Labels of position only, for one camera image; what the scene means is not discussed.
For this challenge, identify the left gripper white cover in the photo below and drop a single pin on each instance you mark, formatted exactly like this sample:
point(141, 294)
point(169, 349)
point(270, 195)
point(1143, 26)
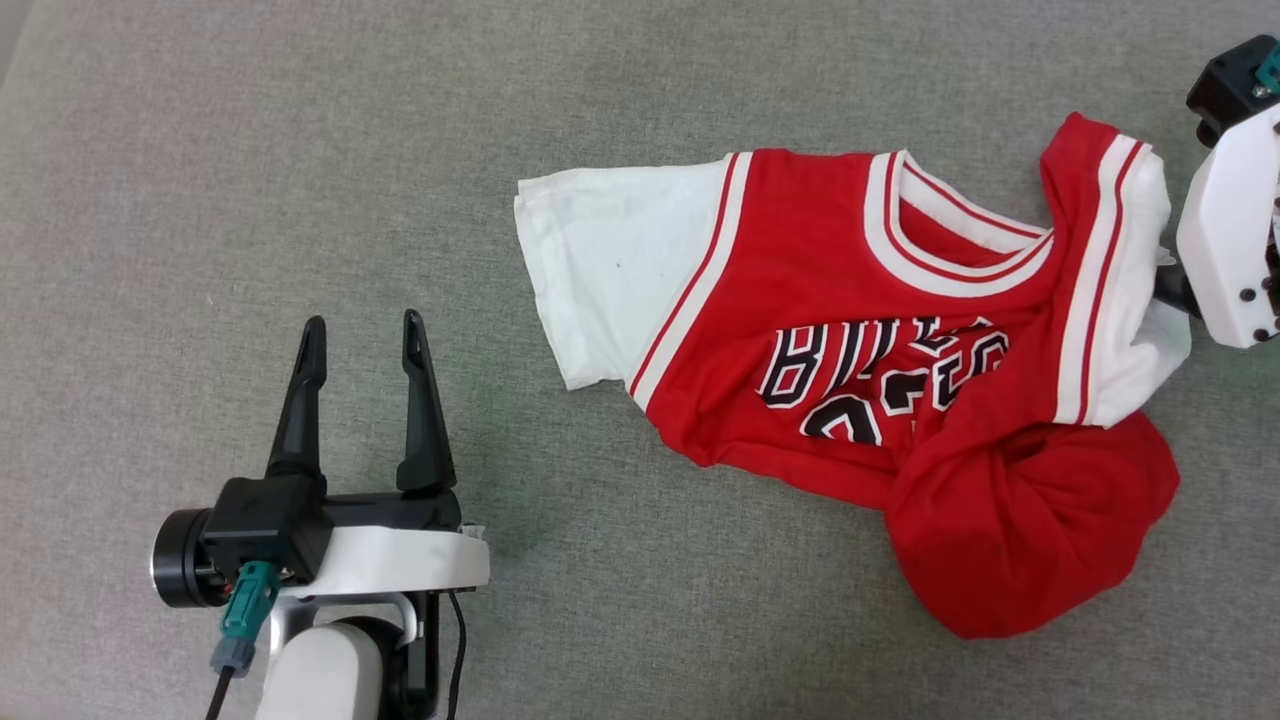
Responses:
point(400, 560)

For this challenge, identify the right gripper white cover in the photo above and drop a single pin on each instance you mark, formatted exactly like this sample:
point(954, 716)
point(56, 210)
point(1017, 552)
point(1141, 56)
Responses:
point(1230, 240)

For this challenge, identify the red white Bulls jersey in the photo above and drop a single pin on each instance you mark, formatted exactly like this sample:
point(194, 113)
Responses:
point(800, 250)

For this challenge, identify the grey fabric sofa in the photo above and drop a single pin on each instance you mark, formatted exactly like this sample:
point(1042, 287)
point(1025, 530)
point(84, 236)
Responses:
point(300, 150)

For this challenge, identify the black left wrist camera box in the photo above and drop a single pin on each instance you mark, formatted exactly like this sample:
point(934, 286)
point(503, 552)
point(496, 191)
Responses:
point(265, 525)

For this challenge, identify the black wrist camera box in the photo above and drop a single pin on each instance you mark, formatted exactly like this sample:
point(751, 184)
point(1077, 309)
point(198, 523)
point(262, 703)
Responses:
point(1225, 90)
point(265, 525)

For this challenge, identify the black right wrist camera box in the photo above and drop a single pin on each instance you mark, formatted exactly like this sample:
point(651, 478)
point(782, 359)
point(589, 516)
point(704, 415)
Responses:
point(1225, 90)

